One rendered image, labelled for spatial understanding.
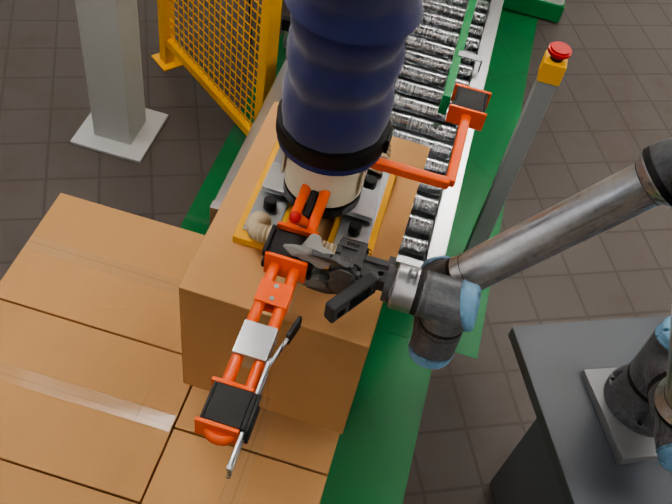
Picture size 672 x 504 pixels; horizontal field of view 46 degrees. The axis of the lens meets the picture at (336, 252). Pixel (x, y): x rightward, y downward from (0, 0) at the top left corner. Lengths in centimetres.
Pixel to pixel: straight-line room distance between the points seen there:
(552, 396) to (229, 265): 85
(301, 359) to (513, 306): 154
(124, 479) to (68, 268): 64
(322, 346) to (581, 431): 70
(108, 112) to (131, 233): 101
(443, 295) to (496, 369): 147
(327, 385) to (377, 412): 99
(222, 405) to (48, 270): 112
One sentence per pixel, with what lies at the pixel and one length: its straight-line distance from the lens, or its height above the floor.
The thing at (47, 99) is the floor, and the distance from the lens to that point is 364.
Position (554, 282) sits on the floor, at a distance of 323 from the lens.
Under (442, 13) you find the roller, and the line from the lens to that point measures 340.
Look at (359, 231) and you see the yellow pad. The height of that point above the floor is 111.
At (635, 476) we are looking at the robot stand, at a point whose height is 75.
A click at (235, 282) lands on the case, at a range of 163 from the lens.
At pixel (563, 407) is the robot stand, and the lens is 202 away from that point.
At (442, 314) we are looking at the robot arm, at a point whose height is 121.
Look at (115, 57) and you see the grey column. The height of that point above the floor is 45.
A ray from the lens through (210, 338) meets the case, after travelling 174.
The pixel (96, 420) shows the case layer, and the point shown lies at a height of 54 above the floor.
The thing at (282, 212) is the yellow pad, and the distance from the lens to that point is 172.
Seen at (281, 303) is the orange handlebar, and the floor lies 121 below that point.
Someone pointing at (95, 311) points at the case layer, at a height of 54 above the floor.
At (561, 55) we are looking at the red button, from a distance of 245.
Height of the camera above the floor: 239
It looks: 51 degrees down
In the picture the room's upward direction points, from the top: 12 degrees clockwise
